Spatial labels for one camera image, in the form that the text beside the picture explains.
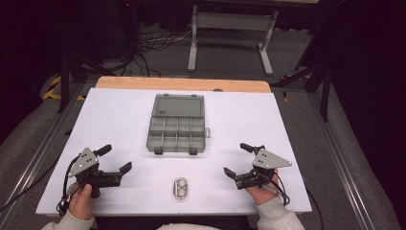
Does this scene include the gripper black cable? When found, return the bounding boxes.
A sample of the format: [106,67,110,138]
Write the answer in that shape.
[56,156,81,216]
[267,172,291,207]

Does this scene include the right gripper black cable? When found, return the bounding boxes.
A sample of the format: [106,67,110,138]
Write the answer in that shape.
[267,172,291,207]

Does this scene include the grey plastic compartment box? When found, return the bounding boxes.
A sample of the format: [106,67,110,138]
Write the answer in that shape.
[146,93,212,156]

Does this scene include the person's right hand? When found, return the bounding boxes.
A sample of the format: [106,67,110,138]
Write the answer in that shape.
[244,170,282,206]

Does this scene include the black tripod stand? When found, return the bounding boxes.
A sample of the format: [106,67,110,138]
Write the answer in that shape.
[271,47,333,123]
[57,52,118,114]

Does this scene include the yellow black hazard tape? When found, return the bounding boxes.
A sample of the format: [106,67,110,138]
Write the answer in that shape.
[42,75,86,102]
[279,74,312,104]

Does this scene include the person's left hand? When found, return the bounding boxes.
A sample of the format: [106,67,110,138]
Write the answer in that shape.
[68,184,95,221]

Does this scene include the wooden table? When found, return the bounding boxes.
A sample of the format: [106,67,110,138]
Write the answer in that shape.
[95,76,272,94]

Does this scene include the black floor cables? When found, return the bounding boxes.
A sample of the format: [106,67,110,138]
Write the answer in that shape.
[109,27,192,79]

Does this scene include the aluminium floor rail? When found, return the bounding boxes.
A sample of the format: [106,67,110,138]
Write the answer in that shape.
[305,90,376,230]
[0,80,89,224]

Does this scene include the grey metal table frame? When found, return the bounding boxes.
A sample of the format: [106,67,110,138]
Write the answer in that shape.
[187,4,280,77]

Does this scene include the small clear oval case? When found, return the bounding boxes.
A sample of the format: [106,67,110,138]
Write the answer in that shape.
[172,176,190,201]

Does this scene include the white table mat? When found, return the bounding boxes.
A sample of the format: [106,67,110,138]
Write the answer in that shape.
[35,87,313,217]

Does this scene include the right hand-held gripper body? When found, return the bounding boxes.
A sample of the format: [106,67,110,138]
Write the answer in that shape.
[234,149,292,191]

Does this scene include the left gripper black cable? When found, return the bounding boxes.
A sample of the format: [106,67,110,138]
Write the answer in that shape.
[56,156,81,216]

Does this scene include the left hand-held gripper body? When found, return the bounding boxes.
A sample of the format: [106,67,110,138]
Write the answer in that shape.
[68,147,124,199]

